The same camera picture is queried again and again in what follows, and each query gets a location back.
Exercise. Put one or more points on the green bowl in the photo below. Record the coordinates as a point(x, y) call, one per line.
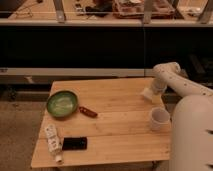
point(62, 104)

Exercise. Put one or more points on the white sponge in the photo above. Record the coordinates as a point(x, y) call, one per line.
point(147, 94)

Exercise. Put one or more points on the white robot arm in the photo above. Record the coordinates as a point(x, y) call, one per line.
point(192, 120)

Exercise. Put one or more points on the black phone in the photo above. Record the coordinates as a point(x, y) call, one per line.
point(74, 143)

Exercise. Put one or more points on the red pocket knife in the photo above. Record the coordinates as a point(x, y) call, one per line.
point(87, 112)

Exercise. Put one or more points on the background shelf unit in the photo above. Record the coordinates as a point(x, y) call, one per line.
point(49, 38)

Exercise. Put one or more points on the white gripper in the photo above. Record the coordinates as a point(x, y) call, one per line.
point(158, 86)

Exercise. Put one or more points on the wooden table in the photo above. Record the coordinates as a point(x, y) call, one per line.
point(120, 133)

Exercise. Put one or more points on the white cup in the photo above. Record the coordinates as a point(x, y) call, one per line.
point(158, 118)

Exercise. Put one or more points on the white tube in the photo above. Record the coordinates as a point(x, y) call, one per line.
point(54, 144)

